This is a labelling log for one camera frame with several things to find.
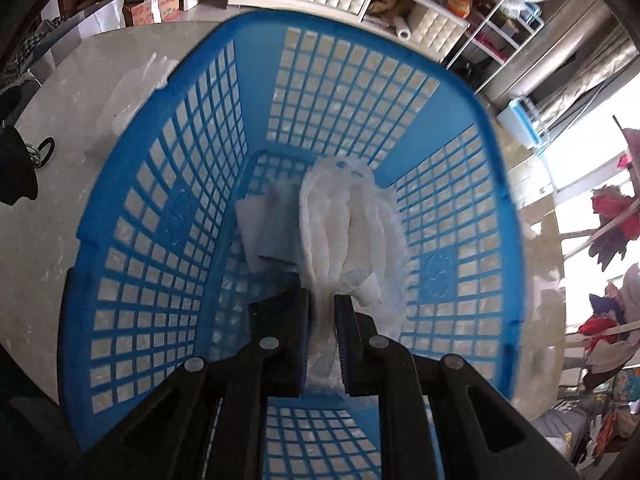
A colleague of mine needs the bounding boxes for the standing air conditioner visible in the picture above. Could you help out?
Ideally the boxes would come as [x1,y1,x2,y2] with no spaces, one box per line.
[475,0,631,126]

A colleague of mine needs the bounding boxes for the dark red garment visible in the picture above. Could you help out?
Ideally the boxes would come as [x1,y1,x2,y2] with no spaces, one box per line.
[590,185,640,271]

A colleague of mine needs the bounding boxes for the white quilted cloth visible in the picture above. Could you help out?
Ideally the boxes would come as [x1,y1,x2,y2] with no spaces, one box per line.
[299,156,413,396]

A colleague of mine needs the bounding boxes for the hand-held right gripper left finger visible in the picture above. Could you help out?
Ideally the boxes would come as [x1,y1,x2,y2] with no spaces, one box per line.
[82,287,313,480]

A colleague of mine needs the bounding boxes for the cardboard box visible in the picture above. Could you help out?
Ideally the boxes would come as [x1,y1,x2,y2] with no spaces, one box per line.
[122,0,181,27]

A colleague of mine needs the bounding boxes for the white metal rack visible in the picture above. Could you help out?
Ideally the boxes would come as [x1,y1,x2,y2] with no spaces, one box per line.
[445,0,546,96]

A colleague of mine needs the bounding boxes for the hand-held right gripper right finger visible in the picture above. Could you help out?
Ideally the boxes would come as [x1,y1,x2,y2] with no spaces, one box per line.
[334,294,585,480]

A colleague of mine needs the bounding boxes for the hanging mixed garments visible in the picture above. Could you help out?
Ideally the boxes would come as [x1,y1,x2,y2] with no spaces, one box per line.
[577,262,640,376]

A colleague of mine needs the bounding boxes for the blue and white box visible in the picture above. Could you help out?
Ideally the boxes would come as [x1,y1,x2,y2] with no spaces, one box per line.
[496,96,551,150]

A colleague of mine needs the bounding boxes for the metal drying rack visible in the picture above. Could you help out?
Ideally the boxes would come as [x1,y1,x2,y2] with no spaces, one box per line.
[560,115,640,376]

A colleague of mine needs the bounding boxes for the white pleated towel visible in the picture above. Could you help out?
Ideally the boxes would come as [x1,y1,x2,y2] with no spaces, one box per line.
[95,52,180,137]

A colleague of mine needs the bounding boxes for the checked cloth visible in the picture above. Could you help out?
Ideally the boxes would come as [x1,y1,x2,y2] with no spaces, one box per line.
[0,17,68,86]

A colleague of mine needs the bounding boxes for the pink clothes pile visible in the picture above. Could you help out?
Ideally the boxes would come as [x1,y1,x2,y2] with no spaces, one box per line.
[617,127,640,171]

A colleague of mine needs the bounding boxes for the blue plastic basket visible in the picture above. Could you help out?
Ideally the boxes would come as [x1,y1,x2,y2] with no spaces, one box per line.
[56,10,526,480]

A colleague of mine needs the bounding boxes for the black soft bag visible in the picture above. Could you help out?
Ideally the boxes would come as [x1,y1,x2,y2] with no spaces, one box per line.
[0,82,56,206]

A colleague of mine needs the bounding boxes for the white paper bag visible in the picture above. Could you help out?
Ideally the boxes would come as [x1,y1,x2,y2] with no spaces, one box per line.
[40,0,126,81]

